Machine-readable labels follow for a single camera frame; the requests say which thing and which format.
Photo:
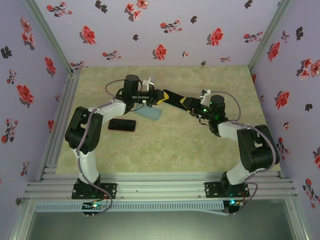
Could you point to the light blue phone case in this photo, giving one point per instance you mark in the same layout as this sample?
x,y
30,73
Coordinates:
x,y
152,113

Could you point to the pink phone case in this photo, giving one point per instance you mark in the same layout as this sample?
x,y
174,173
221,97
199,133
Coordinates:
x,y
135,126

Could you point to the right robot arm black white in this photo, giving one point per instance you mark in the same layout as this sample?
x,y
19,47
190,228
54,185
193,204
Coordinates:
x,y
257,150

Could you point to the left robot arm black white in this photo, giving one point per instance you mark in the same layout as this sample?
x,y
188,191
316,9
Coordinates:
x,y
85,125

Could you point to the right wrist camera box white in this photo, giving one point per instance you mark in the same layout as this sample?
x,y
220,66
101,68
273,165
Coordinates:
x,y
206,96

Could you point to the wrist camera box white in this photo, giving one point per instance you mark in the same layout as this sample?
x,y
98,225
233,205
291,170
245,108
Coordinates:
x,y
206,96
147,85

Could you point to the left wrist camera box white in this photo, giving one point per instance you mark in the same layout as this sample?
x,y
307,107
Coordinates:
x,y
147,85

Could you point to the aluminium side rail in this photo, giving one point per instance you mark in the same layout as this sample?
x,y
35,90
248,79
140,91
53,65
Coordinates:
x,y
71,90

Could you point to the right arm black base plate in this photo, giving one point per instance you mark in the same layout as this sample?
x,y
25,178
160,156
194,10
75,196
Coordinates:
x,y
212,191

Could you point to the aluminium rail frame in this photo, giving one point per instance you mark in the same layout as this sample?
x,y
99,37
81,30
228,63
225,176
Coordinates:
x,y
160,187

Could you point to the aluminium corner post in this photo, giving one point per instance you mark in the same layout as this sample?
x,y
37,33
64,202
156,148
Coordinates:
x,y
269,32
48,32

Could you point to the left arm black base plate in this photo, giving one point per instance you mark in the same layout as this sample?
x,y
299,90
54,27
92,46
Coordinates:
x,y
82,195

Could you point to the aluminium lower frame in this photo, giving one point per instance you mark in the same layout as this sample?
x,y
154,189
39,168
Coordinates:
x,y
23,220

